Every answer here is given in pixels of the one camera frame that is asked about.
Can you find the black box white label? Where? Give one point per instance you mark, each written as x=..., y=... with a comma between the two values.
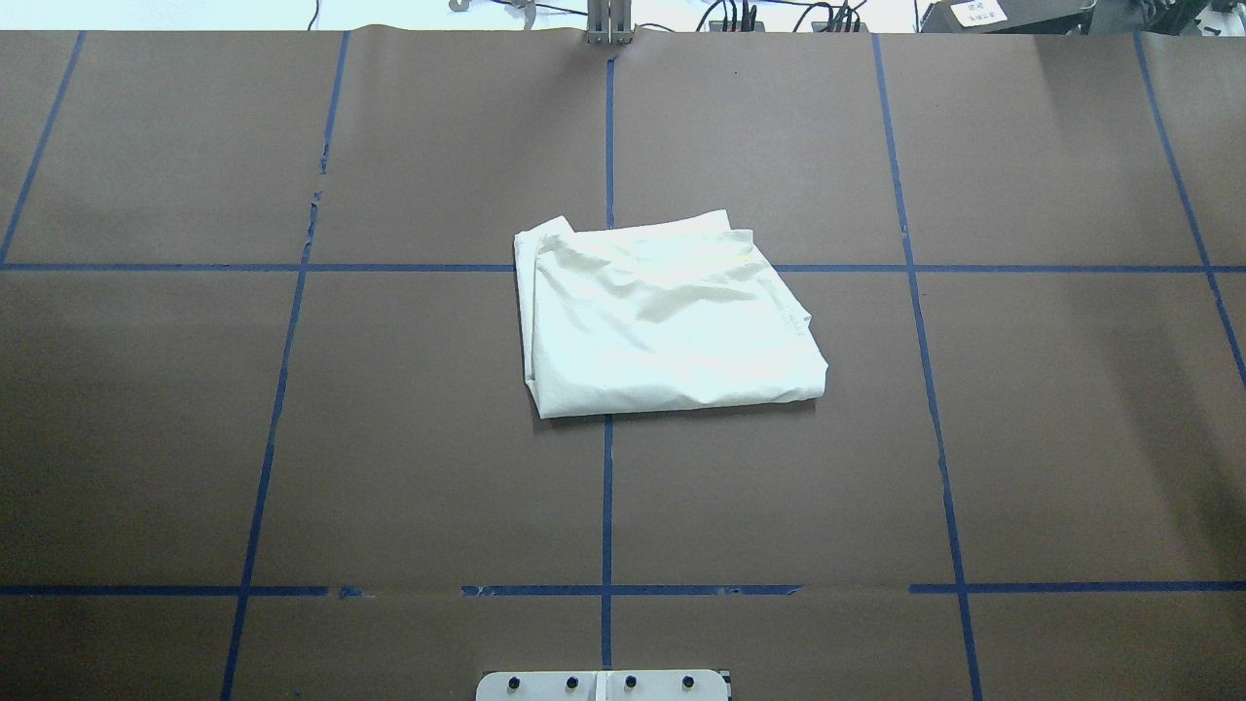
x=1008, y=17

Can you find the aluminium frame post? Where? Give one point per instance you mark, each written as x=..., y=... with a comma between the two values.
x=609, y=22

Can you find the cream long sleeve shirt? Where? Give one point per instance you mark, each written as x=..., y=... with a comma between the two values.
x=680, y=315

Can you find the black orange connector strip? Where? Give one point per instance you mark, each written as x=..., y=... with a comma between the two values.
x=785, y=17

